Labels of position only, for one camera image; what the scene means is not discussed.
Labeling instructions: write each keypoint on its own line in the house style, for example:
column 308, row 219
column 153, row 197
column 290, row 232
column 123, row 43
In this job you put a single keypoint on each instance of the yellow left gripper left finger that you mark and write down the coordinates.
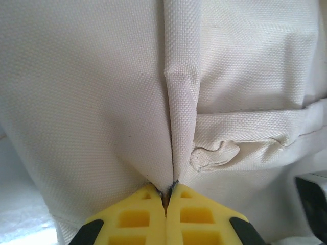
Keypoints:
column 132, row 229

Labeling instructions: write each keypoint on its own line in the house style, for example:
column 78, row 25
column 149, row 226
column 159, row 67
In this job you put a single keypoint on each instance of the beige canvas backpack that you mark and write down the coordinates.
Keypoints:
column 89, row 89

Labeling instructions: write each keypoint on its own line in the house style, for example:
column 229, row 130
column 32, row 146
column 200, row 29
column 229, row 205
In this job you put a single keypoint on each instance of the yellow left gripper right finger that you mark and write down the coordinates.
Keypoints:
column 199, row 229

